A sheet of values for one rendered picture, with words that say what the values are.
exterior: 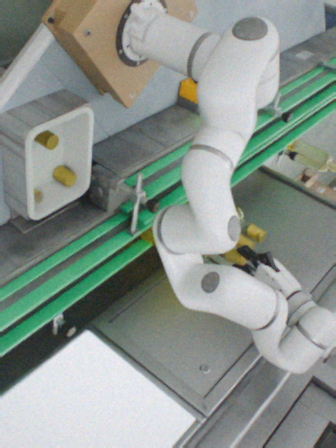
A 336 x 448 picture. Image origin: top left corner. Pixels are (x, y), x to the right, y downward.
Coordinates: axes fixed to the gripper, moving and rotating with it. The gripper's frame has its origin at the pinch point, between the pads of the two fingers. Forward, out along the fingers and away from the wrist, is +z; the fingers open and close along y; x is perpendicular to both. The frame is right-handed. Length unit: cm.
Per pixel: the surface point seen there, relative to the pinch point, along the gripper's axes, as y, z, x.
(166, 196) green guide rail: 5.4, 22.7, 7.0
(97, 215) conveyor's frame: 4.9, 24.5, 25.5
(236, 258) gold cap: 0.8, 0.8, 1.9
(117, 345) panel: -13.6, 2.2, 32.3
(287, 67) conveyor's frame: 16, 52, -64
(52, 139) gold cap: 26, 28, 36
